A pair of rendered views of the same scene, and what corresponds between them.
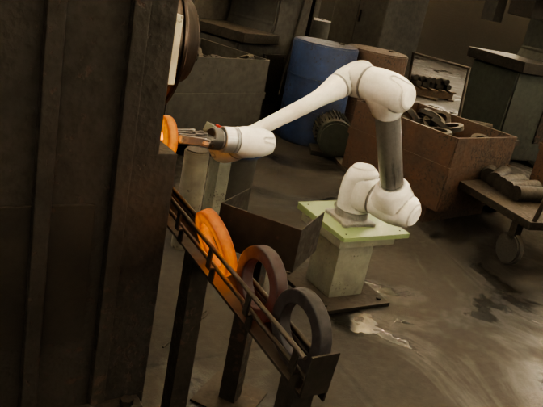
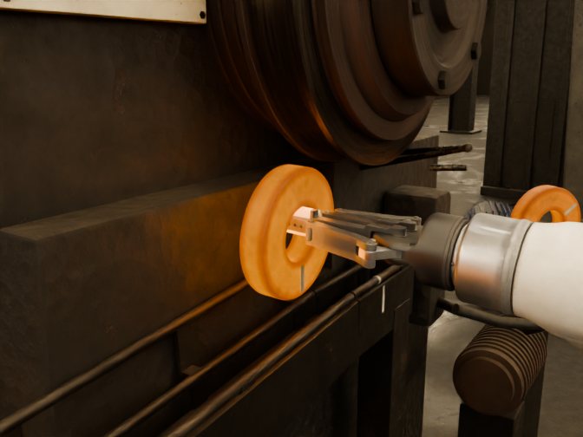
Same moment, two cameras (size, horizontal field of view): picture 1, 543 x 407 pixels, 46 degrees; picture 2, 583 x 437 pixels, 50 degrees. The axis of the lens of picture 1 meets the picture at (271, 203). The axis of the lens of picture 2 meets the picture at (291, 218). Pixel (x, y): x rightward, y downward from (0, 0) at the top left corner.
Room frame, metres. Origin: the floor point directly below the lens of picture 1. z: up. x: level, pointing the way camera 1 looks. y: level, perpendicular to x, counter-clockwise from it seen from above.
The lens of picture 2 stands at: (1.72, -0.27, 1.02)
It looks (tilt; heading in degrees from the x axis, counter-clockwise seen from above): 14 degrees down; 69
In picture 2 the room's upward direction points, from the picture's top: straight up
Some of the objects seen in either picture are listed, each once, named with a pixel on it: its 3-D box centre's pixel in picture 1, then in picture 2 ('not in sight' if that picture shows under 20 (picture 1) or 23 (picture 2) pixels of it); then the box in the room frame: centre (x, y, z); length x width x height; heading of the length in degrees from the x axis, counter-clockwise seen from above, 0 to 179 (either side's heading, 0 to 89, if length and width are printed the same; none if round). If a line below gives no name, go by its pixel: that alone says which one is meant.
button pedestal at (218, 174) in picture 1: (216, 186); not in sight; (3.11, 0.29, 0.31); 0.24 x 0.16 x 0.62; 35
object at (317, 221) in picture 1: (253, 309); not in sight; (1.85, -0.01, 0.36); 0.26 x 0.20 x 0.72; 70
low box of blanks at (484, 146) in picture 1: (424, 157); not in sight; (4.62, -1.03, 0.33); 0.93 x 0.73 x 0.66; 42
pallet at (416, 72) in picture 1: (413, 80); not in sight; (10.51, -1.84, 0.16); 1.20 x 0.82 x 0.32; 25
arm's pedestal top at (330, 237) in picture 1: (347, 228); not in sight; (2.84, -0.37, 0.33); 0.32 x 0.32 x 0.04; 34
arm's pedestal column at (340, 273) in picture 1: (338, 261); not in sight; (2.84, -0.37, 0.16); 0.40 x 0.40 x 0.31; 34
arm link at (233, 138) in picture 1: (227, 140); (492, 261); (2.11, 0.19, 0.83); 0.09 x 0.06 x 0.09; 36
